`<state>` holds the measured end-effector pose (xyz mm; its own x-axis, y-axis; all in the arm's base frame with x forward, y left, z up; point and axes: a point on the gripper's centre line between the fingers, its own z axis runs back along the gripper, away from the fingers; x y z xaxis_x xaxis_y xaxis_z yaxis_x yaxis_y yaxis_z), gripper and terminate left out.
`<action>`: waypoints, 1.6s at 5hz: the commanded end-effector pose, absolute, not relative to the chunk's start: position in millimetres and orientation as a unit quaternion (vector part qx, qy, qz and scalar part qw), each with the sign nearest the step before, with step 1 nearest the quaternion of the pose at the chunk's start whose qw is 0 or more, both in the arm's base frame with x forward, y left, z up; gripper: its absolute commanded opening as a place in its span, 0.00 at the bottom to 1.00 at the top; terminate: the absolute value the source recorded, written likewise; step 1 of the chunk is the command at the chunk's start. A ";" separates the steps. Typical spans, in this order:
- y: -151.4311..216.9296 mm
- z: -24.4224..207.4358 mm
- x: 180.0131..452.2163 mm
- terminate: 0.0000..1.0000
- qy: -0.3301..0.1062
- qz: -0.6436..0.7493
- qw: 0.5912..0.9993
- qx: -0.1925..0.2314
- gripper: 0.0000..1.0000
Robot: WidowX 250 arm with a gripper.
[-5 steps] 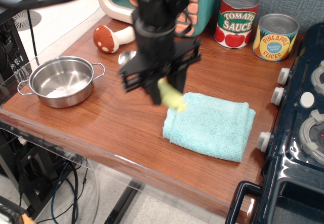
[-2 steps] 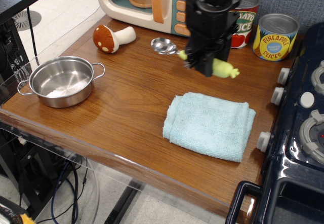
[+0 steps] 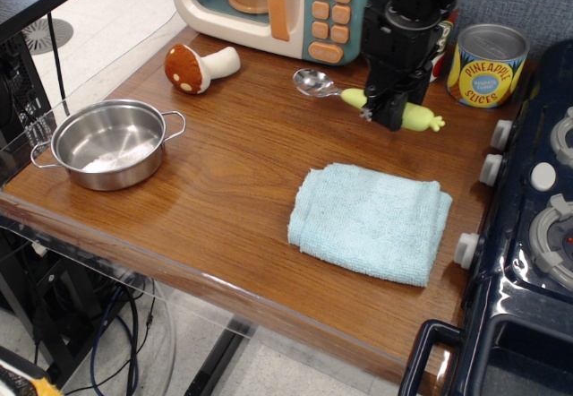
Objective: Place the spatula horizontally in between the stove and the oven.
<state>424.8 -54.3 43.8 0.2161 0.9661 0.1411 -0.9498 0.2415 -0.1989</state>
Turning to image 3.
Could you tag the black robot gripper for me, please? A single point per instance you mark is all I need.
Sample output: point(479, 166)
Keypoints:
point(399, 50)

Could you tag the yellow handled metal spoon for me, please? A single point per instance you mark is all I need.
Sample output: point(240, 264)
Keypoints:
point(318, 85)

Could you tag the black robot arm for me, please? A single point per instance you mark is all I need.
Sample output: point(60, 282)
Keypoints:
point(399, 43)

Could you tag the white stove knob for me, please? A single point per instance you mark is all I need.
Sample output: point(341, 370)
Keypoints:
point(465, 249)
point(500, 135)
point(490, 169)

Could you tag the toy microwave oven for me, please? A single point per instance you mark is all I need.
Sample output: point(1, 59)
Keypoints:
point(320, 31)

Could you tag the dark blue toy stove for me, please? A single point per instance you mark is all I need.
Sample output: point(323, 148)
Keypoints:
point(516, 334)

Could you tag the tomato sauce can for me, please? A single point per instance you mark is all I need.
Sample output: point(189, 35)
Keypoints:
point(447, 27)

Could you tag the pineapple slices can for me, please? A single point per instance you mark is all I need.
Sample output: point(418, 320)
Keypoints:
point(487, 64)

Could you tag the light blue folded towel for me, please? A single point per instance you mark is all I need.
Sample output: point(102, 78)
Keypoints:
point(384, 226)

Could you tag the plush brown mushroom toy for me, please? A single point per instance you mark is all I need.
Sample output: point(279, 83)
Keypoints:
point(192, 74)

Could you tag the stainless steel pot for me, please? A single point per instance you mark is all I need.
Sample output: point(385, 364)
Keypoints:
point(110, 145)

